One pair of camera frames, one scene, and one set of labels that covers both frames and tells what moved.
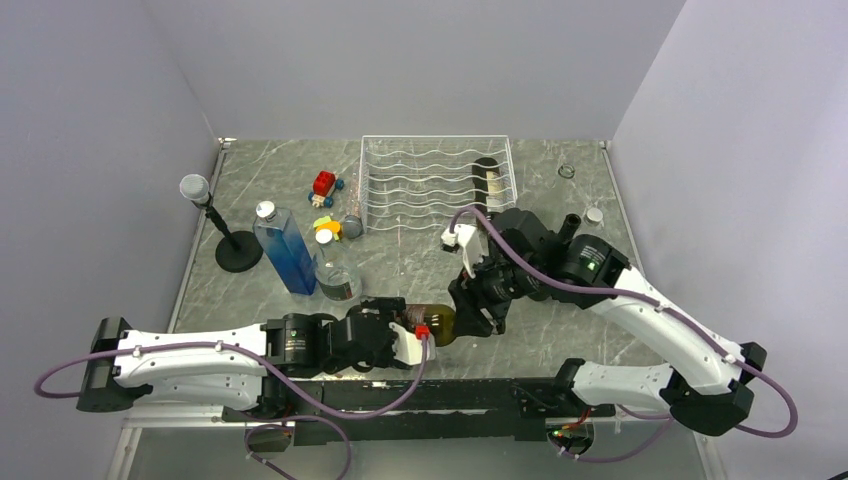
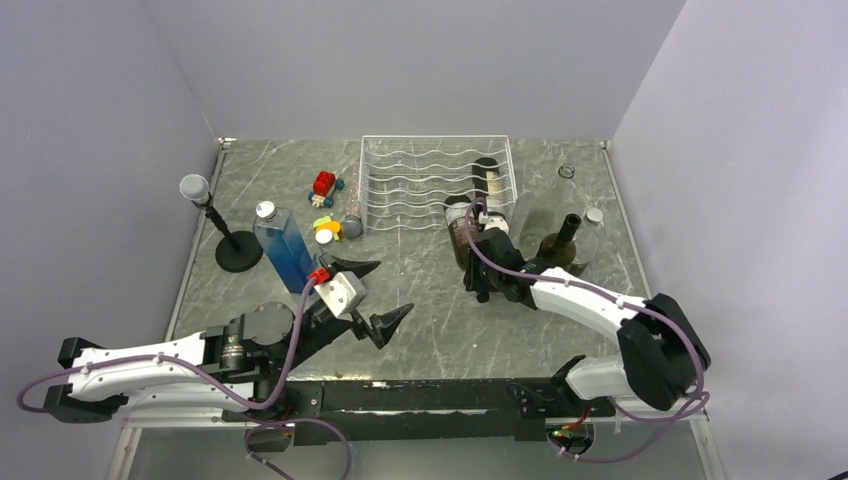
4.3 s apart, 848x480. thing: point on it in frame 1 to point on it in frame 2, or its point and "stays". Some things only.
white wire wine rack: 425,182 stays
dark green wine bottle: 486,176 stays
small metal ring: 566,171 stays
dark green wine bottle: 440,318 to 456,209
